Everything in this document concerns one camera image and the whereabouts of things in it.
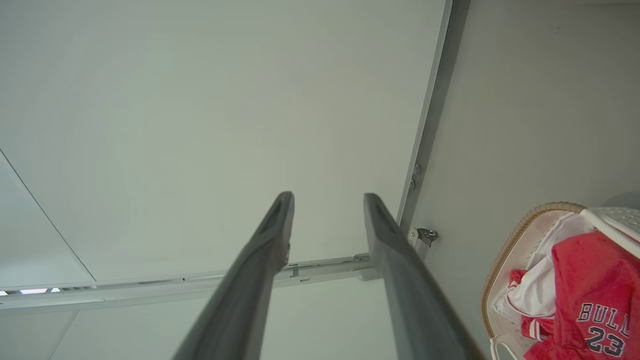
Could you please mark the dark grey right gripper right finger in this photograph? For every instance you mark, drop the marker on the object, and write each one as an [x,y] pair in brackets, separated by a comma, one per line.
[410,290]

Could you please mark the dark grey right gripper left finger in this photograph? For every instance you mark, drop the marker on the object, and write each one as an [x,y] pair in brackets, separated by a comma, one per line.
[250,280]

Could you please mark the white garment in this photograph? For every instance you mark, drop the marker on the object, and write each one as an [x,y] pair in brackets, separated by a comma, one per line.
[537,290]

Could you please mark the red Bulls basketball jersey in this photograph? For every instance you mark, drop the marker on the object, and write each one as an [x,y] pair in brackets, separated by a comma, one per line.
[590,270]

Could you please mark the woven laundry basket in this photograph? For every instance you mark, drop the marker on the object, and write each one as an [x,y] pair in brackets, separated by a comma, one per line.
[525,240]

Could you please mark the small metal latch bracket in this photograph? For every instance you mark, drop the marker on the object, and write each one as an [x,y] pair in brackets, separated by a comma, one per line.
[426,235]

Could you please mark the grey metal horizontal frame rail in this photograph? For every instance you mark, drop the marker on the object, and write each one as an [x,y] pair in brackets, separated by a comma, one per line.
[150,291]

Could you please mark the grey metal upright frame rail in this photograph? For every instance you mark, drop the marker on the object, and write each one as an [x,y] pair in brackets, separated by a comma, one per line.
[436,100]

